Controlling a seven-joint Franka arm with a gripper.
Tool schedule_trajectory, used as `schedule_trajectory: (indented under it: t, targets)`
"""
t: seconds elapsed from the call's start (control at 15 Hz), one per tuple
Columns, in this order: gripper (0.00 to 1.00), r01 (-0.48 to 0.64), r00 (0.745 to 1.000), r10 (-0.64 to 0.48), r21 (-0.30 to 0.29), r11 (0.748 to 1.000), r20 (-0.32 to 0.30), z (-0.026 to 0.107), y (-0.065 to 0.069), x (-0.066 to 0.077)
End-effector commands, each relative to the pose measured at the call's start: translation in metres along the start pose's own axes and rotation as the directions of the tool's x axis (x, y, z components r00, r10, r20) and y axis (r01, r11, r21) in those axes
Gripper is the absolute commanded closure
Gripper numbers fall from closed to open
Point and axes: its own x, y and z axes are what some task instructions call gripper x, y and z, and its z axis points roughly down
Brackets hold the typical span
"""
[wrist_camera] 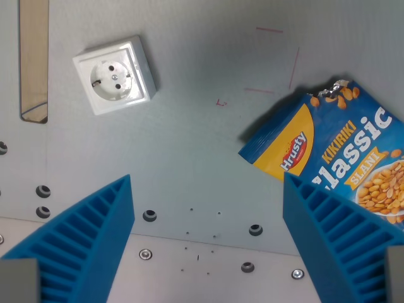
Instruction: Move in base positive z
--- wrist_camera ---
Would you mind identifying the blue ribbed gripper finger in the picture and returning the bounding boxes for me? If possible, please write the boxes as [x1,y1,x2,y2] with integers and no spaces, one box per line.
[282,172,404,303]
[0,174,136,303]

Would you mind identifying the blue Hrusty peanut bag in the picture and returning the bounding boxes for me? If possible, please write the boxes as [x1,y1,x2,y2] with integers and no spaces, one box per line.
[238,79,404,229]

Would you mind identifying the wooden slat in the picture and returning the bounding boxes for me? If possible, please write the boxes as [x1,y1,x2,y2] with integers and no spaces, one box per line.
[18,0,50,124]

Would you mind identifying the white wall power socket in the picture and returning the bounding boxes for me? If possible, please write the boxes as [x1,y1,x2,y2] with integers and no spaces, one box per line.
[72,35,158,117]

